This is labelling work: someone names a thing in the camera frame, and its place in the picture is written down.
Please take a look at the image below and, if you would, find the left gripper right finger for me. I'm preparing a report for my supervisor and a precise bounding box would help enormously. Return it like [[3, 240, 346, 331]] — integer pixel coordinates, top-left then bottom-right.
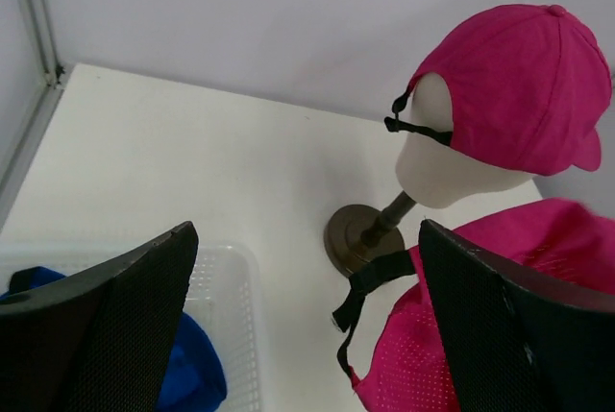
[[419, 220, 614, 411]]

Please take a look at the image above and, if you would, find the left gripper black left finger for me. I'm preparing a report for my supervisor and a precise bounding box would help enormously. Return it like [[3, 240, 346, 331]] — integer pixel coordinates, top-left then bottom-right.
[[1, 222, 198, 411]]

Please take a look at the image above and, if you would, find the blue baseball cap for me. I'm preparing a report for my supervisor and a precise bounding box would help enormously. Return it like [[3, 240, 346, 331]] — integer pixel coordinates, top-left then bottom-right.
[[1, 267, 227, 411]]

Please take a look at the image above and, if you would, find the magenta baseball cap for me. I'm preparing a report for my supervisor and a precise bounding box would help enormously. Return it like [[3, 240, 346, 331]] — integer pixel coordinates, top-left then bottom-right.
[[384, 4, 612, 176], [332, 199, 614, 411]]

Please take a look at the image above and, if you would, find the white plastic basket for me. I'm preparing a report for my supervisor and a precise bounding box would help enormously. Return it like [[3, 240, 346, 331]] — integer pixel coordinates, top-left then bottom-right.
[[1, 242, 270, 411]]

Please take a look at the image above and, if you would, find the cream mannequin head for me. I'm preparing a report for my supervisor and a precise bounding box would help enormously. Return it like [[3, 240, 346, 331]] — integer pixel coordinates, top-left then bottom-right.
[[396, 73, 533, 208]]

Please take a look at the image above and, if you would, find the dark round mannequin stand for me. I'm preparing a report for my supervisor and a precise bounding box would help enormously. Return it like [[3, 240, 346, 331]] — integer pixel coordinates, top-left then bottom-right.
[[324, 191, 416, 277]]

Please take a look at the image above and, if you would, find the left aluminium frame post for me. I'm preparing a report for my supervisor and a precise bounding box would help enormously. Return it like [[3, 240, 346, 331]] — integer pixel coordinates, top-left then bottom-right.
[[1, 0, 66, 220]]

